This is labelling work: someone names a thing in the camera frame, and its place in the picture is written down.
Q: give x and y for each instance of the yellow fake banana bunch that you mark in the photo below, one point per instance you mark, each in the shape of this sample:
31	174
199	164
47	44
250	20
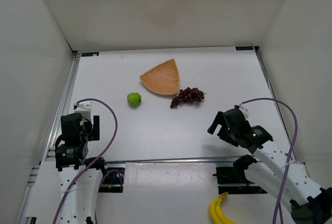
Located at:
215	211

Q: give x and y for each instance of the green fake apple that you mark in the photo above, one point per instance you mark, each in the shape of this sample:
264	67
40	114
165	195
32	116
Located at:
134	99

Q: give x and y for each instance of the dark red fake grapes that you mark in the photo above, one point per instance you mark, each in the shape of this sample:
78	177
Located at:
187	96

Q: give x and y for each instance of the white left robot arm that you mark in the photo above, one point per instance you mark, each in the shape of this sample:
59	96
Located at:
79	176

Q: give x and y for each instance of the blue right corner label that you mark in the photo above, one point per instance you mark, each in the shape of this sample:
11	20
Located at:
244	48

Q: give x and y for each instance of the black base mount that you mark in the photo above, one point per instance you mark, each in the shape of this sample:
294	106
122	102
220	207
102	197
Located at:
230	181
113	183

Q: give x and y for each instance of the blue corner label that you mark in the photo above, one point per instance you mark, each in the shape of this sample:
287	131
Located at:
89	54
244	48

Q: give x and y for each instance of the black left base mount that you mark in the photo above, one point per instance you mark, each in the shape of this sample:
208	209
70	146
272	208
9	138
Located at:
113	183

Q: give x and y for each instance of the blue left corner label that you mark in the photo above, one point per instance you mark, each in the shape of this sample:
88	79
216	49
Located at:
89	54

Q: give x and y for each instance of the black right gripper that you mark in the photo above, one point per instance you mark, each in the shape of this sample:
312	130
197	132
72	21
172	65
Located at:
224	124

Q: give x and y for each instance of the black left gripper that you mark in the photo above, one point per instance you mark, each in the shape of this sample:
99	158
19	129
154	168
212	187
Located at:
96	127

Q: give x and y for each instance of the woven triangular fruit basket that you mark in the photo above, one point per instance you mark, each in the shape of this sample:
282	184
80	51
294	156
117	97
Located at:
162	79

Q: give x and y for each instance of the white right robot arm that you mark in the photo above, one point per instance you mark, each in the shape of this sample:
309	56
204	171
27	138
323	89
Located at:
267	166

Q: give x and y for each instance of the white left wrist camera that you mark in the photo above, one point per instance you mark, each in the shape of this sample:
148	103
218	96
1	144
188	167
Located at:
84	108

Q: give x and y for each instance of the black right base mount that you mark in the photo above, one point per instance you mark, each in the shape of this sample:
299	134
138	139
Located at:
230	181

